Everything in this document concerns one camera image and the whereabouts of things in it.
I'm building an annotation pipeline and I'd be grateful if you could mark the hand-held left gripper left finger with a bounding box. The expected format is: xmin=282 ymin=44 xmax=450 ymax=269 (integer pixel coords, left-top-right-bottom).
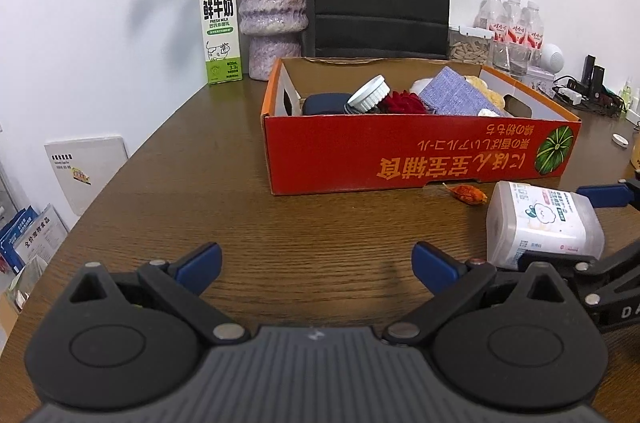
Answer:
xmin=65 ymin=242 xmax=251 ymax=344

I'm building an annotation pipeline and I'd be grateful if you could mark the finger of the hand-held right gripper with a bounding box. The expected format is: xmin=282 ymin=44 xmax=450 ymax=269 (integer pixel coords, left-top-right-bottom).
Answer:
xmin=575 ymin=176 xmax=640 ymax=210
xmin=520 ymin=242 xmax=640 ymax=335

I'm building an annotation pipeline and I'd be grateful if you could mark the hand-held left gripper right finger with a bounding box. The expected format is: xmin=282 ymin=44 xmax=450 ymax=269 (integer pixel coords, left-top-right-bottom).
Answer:
xmin=382 ymin=241 xmax=576 ymax=346

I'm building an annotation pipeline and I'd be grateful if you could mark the white wet wipes container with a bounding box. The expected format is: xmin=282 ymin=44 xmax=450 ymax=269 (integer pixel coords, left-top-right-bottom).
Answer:
xmin=486 ymin=180 xmax=606 ymax=271

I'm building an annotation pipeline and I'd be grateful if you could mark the red cardboard box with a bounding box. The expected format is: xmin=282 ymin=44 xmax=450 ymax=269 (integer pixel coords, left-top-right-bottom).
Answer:
xmin=260 ymin=56 xmax=582 ymax=196

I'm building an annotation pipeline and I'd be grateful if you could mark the red artificial rose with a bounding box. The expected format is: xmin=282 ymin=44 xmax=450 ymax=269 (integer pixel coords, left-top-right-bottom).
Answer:
xmin=377 ymin=90 xmax=426 ymax=115

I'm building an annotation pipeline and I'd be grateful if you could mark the blue grey fabric pouch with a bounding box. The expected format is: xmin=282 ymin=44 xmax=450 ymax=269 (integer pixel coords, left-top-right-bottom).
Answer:
xmin=417 ymin=67 xmax=496 ymax=115

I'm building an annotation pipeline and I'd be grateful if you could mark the white ribbed jar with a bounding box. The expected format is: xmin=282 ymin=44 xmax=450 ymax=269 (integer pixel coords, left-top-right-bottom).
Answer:
xmin=345 ymin=74 xmax=392 ymax=114

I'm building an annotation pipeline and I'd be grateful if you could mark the wooden desktop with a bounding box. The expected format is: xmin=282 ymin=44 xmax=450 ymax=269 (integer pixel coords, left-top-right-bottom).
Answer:
xmin=0 ymin=68 xmax=640 ymax=423

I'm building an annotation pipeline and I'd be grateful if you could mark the black power strip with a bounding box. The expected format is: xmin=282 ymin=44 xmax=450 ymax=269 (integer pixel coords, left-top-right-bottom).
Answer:
xmin=552 ymin=76 xmax=626 ymax=116

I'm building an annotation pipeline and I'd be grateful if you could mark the black upright device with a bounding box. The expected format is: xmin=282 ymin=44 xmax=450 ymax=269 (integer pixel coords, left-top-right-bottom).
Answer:
xmin=580 ymin=54 xmax=606 ymax=101

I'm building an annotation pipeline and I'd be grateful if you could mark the white printed tin box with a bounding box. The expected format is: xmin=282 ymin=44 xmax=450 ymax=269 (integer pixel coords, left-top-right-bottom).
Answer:
xmin=520 ymin=66 xmax=556 ymax=96

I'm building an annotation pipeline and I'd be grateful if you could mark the white round speaker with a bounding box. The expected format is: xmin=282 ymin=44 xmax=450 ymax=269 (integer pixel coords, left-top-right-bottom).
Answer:
xmin=540 ymin=43 xmax=567 ymax=72

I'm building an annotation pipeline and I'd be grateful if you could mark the stack of blue packets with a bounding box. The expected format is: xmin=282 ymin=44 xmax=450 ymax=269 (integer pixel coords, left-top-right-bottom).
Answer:
xmin=0 ymin=203 xmax=68 ymax=274

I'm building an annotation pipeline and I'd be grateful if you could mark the clear water bottle red label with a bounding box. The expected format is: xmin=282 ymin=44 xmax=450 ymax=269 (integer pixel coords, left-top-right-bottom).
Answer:
xmin=520 ymin=0 xmax=545 ymax=51
xmin=474 ymin=0 xmax=503 ymax=41
xmin=502 ymin=0 xmax=523 ymax=44

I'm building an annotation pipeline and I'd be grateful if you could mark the navy fabric pouch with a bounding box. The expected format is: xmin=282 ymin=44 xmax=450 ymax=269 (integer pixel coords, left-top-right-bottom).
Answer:
xmin=303 ymin=92 xmax=353 ymax=115

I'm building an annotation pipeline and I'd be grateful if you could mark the clear container of seeds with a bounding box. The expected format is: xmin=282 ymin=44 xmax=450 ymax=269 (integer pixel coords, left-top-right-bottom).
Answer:
xmin=447 ymin=26 xmax=495 ymax=65

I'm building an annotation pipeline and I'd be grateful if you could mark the white green milk carton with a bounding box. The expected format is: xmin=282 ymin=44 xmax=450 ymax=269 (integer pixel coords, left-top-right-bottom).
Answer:
xmin=198 ymin=0 xmax=243 ymax=85

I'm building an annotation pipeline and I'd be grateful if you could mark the purple marbled vase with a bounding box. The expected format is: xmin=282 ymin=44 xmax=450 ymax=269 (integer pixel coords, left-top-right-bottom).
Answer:
xmin=238 ymin=0 xmax=310 ymax=81

